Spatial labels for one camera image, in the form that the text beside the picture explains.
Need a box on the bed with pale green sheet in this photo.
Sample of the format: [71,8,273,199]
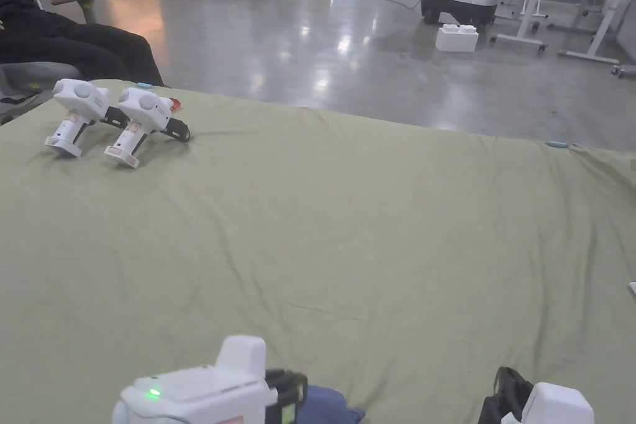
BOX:
[0,78,636,424]

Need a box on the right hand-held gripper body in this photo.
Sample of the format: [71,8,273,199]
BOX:
[501,382,595,424]

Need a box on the spare white hand-held gripper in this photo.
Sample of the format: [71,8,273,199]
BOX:
[44,78,127,158]
[104,87,192,169]

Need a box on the grey office chair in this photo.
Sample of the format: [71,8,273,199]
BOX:
[0,0,104,126]

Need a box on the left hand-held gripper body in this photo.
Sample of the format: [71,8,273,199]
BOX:
[111,335,280,424]

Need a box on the white block-shaped box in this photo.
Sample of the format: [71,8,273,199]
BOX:
[436,24,480,53]

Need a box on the dark blue garment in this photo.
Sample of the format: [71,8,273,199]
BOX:
[297,384,367,424]

